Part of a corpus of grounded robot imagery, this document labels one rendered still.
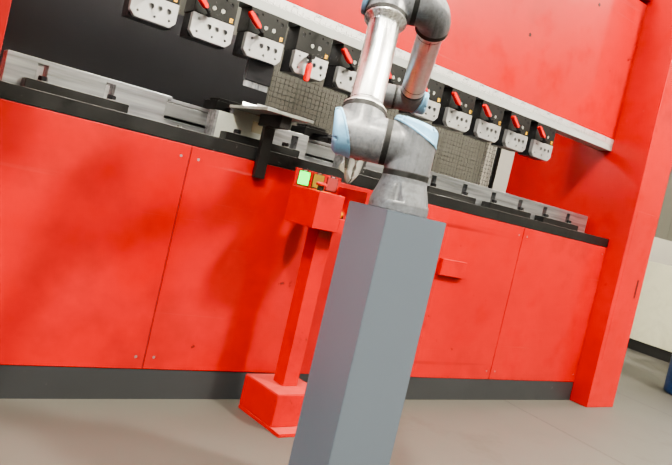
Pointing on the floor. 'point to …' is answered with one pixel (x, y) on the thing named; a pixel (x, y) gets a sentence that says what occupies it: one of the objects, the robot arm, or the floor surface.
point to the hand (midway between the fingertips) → (349, 180)
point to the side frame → (615, 197)
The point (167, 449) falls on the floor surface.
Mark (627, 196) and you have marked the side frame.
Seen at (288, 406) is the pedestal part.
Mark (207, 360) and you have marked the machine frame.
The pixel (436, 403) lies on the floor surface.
